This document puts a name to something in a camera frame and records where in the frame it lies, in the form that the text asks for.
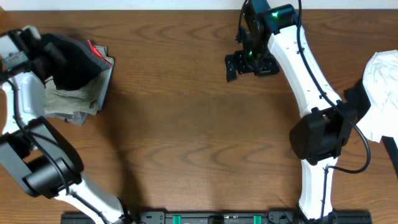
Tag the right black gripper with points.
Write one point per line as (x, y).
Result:
(271, 68)

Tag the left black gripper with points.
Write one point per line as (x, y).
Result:
(53, 56)

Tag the black leggings red waistband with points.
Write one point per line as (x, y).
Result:
(79, 62)

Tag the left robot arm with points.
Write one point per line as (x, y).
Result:
(33, 152)

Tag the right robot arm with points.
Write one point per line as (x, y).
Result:
(273, 41)

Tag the folded khaki trousers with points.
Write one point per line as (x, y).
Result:
(76, 105)

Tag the black and white garment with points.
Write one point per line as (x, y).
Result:
(375, 99)

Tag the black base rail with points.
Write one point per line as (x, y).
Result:
(271, 217)

